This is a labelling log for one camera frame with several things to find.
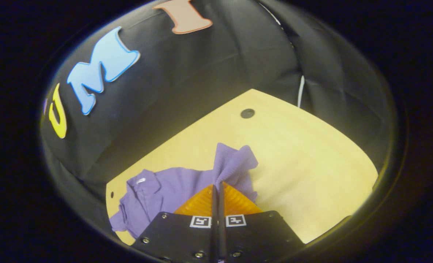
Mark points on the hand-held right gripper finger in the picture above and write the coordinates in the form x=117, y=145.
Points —
x=214, y=219
x=222, y=219

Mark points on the purple button shirt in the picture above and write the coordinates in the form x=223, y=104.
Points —
x=179, y=186

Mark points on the black backdrop cloth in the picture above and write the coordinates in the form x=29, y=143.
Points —
x=187, y=73

